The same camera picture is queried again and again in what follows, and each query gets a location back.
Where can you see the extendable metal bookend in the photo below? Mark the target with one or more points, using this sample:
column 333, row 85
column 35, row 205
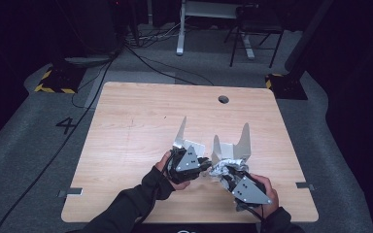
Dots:
column 236, row 149

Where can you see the white desk frame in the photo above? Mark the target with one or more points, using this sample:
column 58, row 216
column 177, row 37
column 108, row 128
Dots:
column 181, row 32

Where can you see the black yellow-striped stand base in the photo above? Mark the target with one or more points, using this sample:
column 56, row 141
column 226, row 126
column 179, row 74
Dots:
column 288, row 87
column 61, row 79

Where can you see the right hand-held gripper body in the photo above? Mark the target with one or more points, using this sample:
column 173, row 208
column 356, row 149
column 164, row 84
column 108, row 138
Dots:
column 249, row 192

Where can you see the grey table bracket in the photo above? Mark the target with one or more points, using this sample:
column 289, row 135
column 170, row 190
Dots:
column 69, row 192
column 305, row 185

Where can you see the dark equipment cabinet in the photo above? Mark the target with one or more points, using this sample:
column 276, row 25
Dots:
column 90, row 26

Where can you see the dark slanted stand pole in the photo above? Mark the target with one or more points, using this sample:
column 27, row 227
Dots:
column 307, row 35

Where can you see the white black-striped cloth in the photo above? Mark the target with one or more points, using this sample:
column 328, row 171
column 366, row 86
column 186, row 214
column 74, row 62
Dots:
column 228, row 166

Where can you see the person's left hand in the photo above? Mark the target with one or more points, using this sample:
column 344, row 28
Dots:
column 163, row 163

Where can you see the black chair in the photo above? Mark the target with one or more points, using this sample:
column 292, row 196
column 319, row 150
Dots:
column 259, row 22

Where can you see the person's right hand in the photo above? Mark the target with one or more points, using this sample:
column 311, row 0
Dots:
column 267, row 191

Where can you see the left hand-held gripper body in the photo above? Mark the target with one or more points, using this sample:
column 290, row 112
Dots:
column 186, row 165

